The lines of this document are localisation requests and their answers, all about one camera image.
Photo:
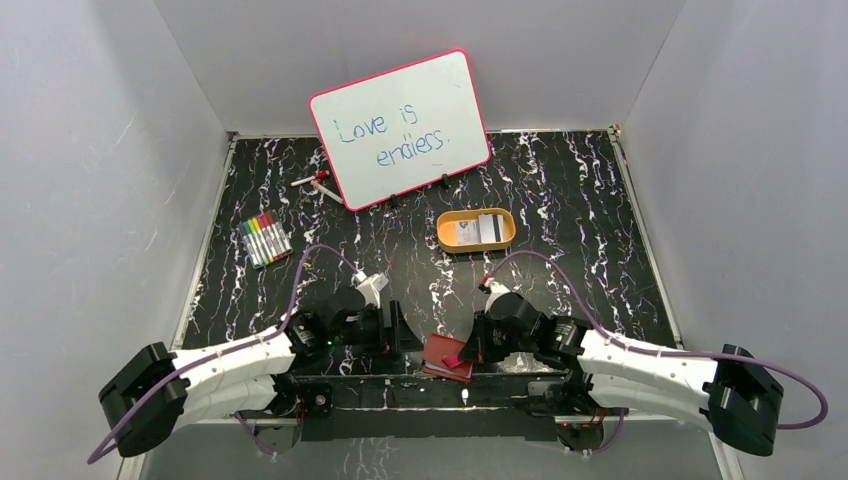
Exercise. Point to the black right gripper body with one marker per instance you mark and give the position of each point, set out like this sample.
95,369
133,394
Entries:
493,344

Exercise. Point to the orange oval tray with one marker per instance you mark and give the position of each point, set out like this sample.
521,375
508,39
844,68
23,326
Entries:
446,234

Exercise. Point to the white marker pen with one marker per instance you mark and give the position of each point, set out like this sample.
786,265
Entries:
326,191

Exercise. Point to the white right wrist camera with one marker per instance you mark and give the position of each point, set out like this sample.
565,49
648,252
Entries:
493,290

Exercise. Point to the pink framed whiteboard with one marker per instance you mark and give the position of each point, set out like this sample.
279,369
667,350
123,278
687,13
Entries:
400,130

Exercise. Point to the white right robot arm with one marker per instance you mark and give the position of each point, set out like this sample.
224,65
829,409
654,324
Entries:
737,401

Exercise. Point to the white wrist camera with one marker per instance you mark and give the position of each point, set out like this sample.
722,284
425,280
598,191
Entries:
370,286
493,290

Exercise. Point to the red capped marker pen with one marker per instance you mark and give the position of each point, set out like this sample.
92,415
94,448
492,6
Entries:
317,176

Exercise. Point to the aluminium frame rail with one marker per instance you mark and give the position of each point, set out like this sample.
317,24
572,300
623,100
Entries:
646,447

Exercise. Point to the red card holder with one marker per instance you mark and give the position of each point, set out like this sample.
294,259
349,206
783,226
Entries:
440,357

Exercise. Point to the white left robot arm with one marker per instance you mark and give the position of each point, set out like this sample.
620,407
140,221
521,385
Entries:
159,391

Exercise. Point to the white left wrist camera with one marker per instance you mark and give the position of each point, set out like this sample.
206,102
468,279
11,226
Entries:
370,286

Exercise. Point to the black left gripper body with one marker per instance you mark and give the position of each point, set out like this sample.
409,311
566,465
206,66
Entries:
391,325

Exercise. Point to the pack of coloured markers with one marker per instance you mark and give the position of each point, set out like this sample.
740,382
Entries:
265,239

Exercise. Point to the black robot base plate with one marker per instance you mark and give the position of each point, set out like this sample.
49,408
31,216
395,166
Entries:
533,407

